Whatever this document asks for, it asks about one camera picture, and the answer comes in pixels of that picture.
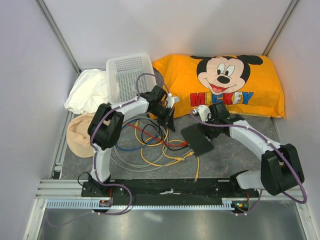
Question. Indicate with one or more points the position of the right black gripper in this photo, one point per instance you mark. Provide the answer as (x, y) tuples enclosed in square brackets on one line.
[(203, 128)]

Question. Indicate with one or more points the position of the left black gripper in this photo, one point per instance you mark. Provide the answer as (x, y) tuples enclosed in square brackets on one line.
[(168, 121)]

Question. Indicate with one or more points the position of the black network switch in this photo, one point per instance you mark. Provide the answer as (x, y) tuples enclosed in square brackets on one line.
[(196, 140)]

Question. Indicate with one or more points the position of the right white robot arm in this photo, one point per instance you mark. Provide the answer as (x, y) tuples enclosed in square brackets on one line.
[(280, 167)]

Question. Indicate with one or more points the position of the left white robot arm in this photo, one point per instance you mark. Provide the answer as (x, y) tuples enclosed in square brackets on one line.
[(106, 126)]

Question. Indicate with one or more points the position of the white plastic basket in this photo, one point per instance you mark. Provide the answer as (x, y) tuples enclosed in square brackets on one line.
[(124, 73)]

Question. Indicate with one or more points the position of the orange Mickey pillow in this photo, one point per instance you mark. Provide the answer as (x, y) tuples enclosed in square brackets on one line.
[(245, 84)]

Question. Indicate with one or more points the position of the white cloth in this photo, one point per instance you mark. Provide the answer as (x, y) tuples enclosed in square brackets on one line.
[(89, 91)]

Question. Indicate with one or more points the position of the beige hat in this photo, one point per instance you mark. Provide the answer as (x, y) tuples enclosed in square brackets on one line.
[(77, 136)]

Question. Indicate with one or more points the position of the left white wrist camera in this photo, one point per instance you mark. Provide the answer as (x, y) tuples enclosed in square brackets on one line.
[(171, 100)]

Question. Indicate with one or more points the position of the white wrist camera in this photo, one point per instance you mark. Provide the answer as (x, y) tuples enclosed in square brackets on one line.
[(171, 100), (203, 112)]

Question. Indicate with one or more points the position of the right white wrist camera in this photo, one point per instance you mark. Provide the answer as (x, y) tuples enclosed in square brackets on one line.
[(203, 112)]

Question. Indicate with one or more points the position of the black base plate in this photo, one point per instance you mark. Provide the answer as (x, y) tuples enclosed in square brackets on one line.
[(168, 191)]

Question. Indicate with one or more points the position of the slotted cable duct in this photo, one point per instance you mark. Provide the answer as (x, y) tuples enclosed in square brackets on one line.
[(96, 204)]

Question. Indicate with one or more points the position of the aluminium rail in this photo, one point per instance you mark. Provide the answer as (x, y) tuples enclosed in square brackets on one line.
[(70, 189)]

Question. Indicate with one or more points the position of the right aluminium frame post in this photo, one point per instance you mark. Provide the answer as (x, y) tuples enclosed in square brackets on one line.
[(280, 26)]

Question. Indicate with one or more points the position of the aluminium frame post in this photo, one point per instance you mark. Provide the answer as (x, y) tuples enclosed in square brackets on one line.
[(58, 34), (280, 26)]

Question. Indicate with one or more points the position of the left aluminium frame post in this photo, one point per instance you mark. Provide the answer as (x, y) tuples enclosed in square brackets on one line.
[(58, 34)]

